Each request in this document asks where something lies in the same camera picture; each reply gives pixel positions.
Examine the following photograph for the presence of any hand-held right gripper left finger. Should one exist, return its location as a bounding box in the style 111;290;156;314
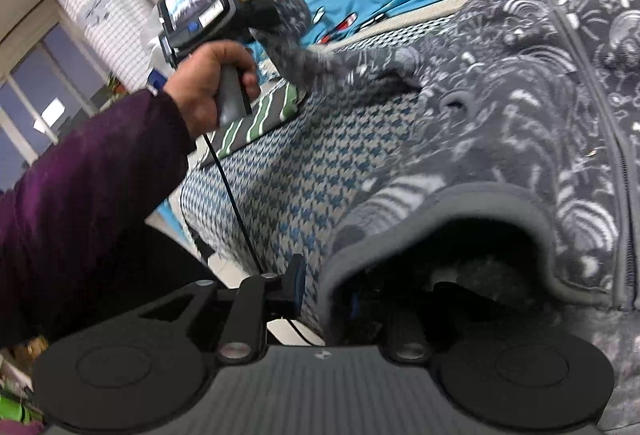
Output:
137;254;307;362

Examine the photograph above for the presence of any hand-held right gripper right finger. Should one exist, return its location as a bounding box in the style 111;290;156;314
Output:
346;282;501;364

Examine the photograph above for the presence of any grey doodle print fleece jacket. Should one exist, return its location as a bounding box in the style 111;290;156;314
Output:
250;0;640;435

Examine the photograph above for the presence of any person's left forearm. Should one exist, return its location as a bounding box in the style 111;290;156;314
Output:
0;88;197;351

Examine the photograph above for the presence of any person's left hand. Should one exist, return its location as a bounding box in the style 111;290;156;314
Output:
162;40;262;139

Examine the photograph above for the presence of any blue white box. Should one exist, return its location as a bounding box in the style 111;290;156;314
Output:
147;70;168;98

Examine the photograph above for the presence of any white checked fabric cover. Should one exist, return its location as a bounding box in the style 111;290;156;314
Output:
47;0;166;93

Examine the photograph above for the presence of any green grey striped folded shirt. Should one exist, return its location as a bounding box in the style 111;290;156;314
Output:
200;82;308;171

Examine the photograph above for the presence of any window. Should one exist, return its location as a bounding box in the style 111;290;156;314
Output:
0;25;111;196

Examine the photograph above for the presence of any black cable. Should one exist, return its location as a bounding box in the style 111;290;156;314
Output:
202;130;326;347

